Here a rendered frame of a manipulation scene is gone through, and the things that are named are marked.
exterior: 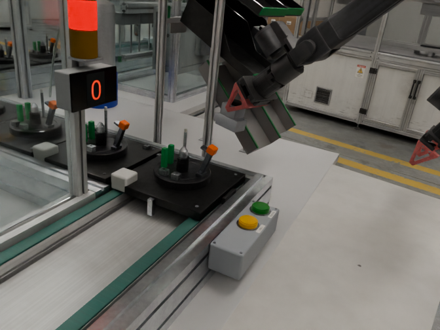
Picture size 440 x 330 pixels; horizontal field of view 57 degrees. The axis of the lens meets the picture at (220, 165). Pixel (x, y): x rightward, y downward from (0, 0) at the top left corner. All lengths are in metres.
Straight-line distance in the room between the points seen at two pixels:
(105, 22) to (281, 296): 1.33
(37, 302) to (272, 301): 0.42
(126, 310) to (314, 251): 0.50
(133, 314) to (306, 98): 4.78
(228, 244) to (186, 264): 0.10
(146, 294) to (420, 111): 4.45
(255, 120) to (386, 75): 3.79
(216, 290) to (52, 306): 0.30
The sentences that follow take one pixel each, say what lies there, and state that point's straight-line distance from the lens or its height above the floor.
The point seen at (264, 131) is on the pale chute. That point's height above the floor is 1.02.
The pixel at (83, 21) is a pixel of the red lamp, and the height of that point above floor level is 1.33.
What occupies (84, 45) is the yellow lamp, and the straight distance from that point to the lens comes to 0.79.
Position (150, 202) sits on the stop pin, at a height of 0.96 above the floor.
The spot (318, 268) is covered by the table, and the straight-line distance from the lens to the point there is 0.95.
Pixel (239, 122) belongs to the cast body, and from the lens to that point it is 0.99.
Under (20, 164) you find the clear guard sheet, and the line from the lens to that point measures 0.81.
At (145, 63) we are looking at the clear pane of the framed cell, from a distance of 2.07.
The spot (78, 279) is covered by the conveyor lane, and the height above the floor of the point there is 0.92.
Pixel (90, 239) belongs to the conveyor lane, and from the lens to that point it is 0.87.
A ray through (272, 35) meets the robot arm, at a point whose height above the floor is 1.32.
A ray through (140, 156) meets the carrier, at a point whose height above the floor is 0.97.
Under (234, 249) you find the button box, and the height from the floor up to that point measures 0.96.
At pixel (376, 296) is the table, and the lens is 0.93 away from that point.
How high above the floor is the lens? 1.41
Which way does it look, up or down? 24 degrees down
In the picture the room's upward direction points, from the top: 6 degrees clockwise
